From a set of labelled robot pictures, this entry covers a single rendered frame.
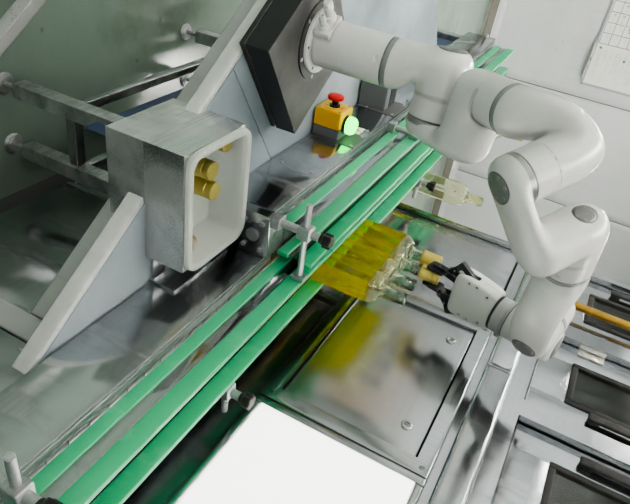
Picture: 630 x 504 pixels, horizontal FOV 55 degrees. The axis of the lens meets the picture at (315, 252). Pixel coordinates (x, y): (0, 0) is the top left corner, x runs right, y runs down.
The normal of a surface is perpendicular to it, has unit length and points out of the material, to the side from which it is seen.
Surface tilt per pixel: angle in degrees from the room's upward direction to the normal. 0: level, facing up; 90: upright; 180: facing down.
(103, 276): 0
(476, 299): 105
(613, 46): 90
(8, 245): 90
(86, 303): 0
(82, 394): 90
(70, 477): 90
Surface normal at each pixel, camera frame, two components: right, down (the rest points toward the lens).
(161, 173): -0.47, 0.45
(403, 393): 0.13, -0.82
